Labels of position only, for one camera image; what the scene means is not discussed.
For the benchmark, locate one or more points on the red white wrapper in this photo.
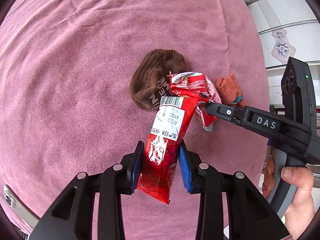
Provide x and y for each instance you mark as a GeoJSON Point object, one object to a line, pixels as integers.
{"type": "Point", "coordinates": [197, 85]}

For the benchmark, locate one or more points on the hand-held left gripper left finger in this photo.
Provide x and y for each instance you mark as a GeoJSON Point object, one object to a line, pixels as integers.
{"type": "Point", "coordinates": [136, 165]}

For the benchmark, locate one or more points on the brown sock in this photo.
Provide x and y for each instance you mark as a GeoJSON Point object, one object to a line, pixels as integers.
{"type": "Point", "coordinates": [152, 77]}

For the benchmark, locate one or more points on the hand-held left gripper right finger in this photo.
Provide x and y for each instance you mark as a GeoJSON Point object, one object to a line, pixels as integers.
{"type": "Point", "coordinates": [183, 172]}

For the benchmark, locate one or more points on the white belt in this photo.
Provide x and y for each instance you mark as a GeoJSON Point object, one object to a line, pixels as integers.
{"type": "Point", "coordinates": [20, 207]}

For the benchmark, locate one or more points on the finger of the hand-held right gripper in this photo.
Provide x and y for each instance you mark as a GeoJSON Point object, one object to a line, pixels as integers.
{"type": "Point", "coordinates": [225, 111]}

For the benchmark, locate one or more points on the red snack packet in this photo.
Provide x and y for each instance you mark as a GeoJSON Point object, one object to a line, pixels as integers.
{"type": "Point", "coordinates": [165, 130]}

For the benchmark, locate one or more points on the orange sock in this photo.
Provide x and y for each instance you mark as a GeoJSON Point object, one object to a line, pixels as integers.
{"type": "Point", "coordinates": [230, 90]}

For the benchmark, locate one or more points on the person's right hand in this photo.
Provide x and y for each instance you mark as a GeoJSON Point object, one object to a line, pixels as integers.
{"type": "Point", "coordinates": [302, 180]}

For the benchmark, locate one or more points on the white floral wardrobe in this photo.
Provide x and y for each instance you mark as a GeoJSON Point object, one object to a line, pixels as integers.
{"type": "Point", "coordinates": [280, 30]}

